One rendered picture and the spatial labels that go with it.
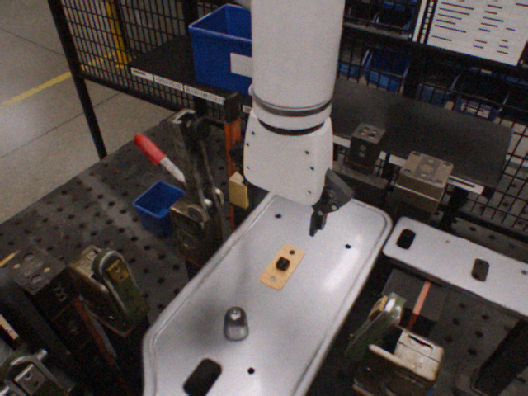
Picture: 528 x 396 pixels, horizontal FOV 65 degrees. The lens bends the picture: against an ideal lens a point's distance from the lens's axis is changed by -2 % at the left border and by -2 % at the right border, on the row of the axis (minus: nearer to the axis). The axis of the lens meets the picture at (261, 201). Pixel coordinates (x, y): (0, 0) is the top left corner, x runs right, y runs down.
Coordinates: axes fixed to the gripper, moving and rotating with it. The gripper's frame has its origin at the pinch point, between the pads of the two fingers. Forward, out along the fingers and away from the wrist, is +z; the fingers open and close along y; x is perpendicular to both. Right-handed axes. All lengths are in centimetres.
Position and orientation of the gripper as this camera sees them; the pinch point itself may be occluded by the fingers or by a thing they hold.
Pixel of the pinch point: (285, 211)
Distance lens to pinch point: 56.6
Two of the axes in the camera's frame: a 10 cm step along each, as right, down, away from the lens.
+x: 5.2, -6.0, 6.1
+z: 0.0, 7.1, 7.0
